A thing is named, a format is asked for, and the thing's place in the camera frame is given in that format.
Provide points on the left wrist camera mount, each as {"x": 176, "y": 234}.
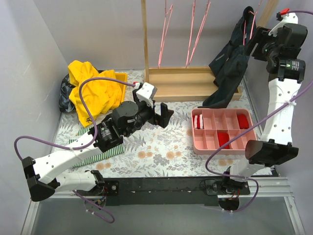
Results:
{"x": 143, "y": 94}

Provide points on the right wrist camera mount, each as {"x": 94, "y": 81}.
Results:
{"x": 284, "y": 17}

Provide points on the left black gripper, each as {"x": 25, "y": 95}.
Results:
{"x": 156, "y": 117}

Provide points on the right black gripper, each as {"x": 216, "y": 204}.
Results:
{"x": 257, "y": 39}

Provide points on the aluminium frame rail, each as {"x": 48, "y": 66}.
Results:
{"x": 272, "y": 212}

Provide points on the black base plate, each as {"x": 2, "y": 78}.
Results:
{"x": 161, "y": 191}

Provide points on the red white folded cloth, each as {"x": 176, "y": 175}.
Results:
{"x": 198, "y": 121}

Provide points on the wooden hanger rack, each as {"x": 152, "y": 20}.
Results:
{"x": 176, "y": 83}

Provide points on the red folded cloth right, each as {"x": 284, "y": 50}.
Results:
{"x": 242, "y": 121}

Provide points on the yellow shirt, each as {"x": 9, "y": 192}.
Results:
{"x": 99, "y": 95}

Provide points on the dark navy shorts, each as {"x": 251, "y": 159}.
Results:
{"x": 228, "y": 67}

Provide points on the yellow plastic bin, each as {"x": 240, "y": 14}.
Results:
{"x": 121, "y": 76}

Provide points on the red folded cloth middle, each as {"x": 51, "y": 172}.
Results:
{"x": 223, "y": 138}

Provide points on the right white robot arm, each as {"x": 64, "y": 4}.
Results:
{"x": 274, "y": 147}

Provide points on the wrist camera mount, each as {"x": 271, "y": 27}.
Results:
{"x": 143, "y": 94}
{"x": 284, "y": 17}

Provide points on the pink divided tray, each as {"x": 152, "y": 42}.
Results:
{"x": 211, "y": 128}

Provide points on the dark patterned garment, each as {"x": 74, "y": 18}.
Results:
{"x": 65, "y": 104}

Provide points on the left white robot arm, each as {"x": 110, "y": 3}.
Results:
{"x": 47, "y": 175}

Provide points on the pink hanger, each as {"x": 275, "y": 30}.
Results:
{"x": 167, "y": 18}
{"x": 199, "y": 32}
{"x": 190, "y": 35}
{"x": 249, "y": 16}

